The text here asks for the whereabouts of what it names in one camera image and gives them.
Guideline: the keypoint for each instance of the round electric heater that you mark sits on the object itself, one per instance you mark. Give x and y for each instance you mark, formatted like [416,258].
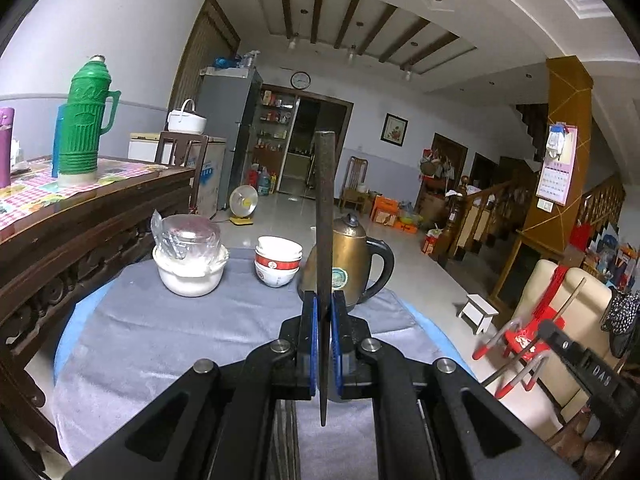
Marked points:
[243,200]

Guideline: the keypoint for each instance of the blue water jug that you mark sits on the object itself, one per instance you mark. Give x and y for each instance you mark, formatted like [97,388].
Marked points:
[264,183]

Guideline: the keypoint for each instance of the blue table cover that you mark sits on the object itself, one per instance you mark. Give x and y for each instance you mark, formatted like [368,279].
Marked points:
[70,325]

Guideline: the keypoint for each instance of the white ceramic pot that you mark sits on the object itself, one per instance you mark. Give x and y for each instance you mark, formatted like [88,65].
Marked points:
[190,280]

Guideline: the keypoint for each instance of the green thermos flask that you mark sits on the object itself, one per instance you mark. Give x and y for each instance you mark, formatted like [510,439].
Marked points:
[82,120]

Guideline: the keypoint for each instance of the wooden pillar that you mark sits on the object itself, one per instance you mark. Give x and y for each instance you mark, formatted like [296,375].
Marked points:
[565,100]

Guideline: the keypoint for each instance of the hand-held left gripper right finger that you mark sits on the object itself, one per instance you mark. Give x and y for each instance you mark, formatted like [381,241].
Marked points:
[336,345]

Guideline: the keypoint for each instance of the white bowl with red print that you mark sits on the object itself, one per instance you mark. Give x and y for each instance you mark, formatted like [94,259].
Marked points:
[275,272]

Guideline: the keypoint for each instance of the glass door cabinet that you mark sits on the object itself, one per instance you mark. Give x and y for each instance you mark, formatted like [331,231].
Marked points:
[272,130]

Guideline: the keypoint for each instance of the checkered tablecloth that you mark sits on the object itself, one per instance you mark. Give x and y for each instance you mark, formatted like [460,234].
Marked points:
[35,190]

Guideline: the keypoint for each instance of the black patterned cloth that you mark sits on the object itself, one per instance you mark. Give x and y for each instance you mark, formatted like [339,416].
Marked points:
[622,312]

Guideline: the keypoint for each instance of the small white stool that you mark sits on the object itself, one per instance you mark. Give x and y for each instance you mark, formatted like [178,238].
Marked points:
[479,307]

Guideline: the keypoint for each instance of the dark wooden chair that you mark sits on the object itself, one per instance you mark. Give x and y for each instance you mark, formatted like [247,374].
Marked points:
[182,152]

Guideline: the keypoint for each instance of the purple bottle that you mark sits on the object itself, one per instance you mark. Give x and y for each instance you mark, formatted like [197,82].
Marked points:
[5,145]

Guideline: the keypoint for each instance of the wall calendar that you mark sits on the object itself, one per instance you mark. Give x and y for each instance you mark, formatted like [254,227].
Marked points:
[556,175]

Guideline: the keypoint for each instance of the orange cardboard box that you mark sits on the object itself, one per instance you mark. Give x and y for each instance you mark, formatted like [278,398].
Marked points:
[385,210]

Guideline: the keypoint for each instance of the grey refrigerator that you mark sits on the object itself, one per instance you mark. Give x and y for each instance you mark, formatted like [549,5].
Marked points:
[225,110]

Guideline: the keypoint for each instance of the wooden stair railing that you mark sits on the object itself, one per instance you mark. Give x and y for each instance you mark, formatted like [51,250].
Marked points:
[480,210]

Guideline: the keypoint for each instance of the red plastic stool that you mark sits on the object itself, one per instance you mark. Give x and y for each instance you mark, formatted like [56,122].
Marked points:
[520,340]

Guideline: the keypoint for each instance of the dark metal chopstick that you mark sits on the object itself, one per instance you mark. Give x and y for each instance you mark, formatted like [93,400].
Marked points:
[515,368]
[324,210]

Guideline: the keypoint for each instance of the blue plastic bag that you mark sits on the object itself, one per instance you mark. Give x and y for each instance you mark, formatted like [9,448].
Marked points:
[226,62]

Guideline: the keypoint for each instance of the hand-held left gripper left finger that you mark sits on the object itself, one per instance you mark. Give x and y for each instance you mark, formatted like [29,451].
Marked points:
[314,345]

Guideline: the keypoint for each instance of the grey towel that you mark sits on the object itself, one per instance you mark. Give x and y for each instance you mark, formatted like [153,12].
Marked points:
[175,340]

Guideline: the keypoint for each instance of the plastic-wrapped glass jar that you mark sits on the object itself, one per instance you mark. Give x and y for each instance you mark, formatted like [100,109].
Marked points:
[187,235]

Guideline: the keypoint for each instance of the white chest freezer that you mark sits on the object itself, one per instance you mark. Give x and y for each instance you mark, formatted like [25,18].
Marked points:
[212,175]

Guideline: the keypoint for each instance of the blue thermos flask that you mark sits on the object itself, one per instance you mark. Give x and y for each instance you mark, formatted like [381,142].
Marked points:
[57,140]

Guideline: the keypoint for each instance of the dark carved wooden table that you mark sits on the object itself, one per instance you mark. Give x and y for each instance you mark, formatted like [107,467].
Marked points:
[75,240]

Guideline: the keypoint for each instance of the brass electric kettle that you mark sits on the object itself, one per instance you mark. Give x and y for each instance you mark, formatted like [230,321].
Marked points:
[345,255]

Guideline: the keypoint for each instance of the round wall clock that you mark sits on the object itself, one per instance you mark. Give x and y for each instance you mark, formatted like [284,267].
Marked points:
[300,80]

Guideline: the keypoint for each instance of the white ceramic bowl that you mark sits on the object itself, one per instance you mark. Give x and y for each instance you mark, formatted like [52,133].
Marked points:
[279,243]
[280,257]

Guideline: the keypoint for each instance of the light wooden chair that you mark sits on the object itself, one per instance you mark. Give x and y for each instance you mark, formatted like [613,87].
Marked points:
[354,180]

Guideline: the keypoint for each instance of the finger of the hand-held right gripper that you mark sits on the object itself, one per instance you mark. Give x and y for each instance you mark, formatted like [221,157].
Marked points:
[557,337]

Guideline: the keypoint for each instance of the framed wall picture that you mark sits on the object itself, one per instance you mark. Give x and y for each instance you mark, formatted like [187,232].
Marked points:
[394,129]

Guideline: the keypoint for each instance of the beige armchair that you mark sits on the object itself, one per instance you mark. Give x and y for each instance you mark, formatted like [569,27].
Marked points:
[580,300]

